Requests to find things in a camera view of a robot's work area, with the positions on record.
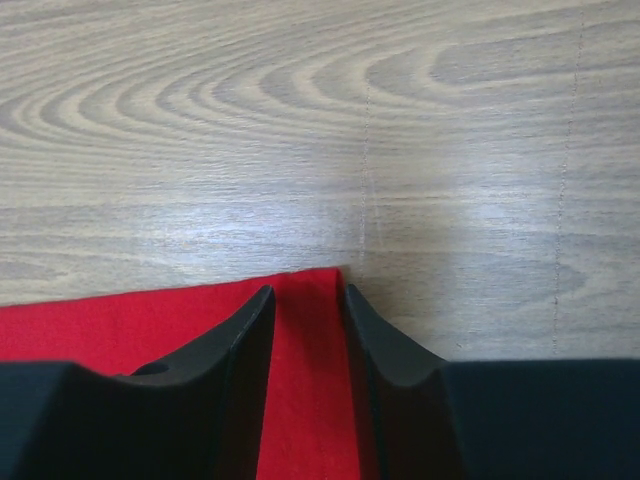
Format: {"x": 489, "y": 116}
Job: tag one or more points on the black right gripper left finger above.
{"x": 196, "y": 413}

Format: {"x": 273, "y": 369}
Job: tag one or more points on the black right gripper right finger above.
{"x": 419, "y": 416}

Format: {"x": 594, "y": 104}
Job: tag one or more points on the red t-shirt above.
{"x": 309, "y": 426}

